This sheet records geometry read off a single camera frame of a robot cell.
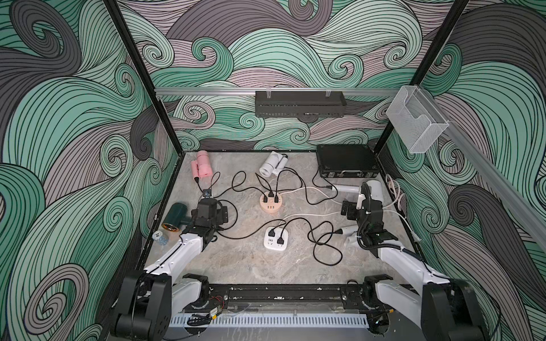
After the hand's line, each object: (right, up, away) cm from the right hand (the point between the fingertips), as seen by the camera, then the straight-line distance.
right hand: (355, 200), depth 86 cm
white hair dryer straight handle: (+15, +4, +13) cm, 20 cm away
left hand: (-61, -3, +2) cm, 61 cm away
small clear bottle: (-80, -13, -5) cm, 81 cm away
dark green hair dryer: (-76, -8, +4) cm, 77 cm away
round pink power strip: (-35, -5, +9) cm, 37 cm away
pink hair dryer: (-71, +14, +21) cm, 75 cm away
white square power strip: (-33, -15, -1) cm, 37 cm away
